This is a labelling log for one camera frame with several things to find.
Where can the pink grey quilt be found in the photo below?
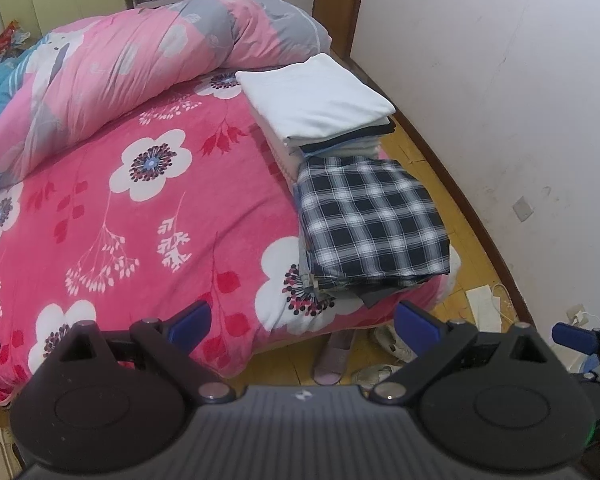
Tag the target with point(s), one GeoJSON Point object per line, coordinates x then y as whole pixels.
{"type": "Point", "coordinates": [130, 75]}

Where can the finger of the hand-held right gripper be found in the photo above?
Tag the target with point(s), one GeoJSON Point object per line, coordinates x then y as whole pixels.
{"type": "Point", "coordinates": [572, 337]}

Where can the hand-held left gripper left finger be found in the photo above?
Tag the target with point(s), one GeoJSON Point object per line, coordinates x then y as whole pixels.
{"type": "Point", "coordinates": [190, 327]}

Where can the red snack packet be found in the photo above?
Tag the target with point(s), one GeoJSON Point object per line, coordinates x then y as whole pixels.
{"type": "Point", "coordinates": [10, 37]}

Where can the white folded shirt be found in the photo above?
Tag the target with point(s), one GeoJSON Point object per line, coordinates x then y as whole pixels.
{"type": "Point", "coordinates": [310, 95]}

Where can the brown wooden door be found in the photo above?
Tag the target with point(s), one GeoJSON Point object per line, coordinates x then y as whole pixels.
{"type": "Point", "coordinates": [330, 5]}

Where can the pink slipper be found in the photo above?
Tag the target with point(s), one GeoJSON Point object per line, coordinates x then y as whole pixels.
{"type": "Point", "coordinates": [332, 357]}

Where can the white wall outlet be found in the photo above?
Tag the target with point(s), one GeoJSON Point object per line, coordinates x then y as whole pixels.
{"type": "Point", "coordinates": [576, 315]}

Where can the white shoe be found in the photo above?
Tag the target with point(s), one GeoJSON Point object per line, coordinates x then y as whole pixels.
{"type": "Point", "coordinates": [392, 342]}
{"type": "Point", "coordinates": [375, 375]}

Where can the stack of folded clothes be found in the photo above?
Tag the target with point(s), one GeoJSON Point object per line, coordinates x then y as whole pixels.
{"type": "Point", "coordinates": [340, 149]}
{"type": "Point", "coordinates": [380, 294]}

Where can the black white plaid shirt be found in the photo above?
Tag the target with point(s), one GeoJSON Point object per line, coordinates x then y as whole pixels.
{"type": "Point", "coordinates": [370, 220]}

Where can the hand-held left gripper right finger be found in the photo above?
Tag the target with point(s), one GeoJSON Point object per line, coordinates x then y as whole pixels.
{"type": "Point", "coordinates": [417, 330]}

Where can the blue printed bedding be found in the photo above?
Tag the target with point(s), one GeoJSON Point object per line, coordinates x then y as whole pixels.
{"type": "Point", "coordinates": [0, 95]}

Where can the pink floral blanket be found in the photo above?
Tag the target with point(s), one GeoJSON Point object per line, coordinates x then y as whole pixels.
{"type": "Point", "coordinates": [230, 200]}

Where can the blank wall plate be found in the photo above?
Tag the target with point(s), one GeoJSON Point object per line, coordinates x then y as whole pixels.
{"type": "Point", "coordinates": [523, 209]}

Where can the white paper on floor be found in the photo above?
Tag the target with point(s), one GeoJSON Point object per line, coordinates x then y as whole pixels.
{"type": "Point", "coordinates": [485, 310]}

